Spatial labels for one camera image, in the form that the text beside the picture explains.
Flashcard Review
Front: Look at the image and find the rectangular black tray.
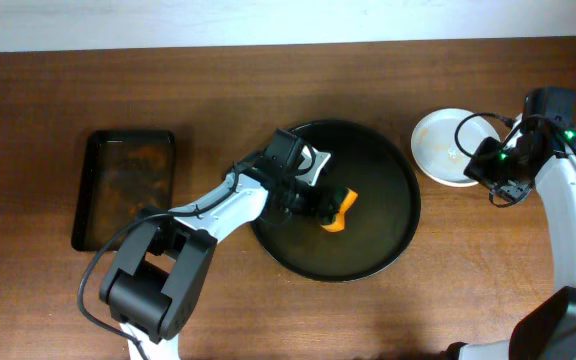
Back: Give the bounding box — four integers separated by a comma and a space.
71, 129, 176, 252

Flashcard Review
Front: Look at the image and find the round black tray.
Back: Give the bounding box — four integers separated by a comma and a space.
251, 120, 421, 282

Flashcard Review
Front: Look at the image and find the white plate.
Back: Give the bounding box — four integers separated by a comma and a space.
410, 108, 500, 188

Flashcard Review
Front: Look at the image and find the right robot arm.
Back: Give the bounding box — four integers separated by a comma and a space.
445, 87, 576, 360

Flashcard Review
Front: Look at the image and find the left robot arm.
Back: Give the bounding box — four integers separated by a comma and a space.
99, 130, 332, 359

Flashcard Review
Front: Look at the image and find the green and orange sponge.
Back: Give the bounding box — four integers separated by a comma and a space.
320, 188, 358, 233

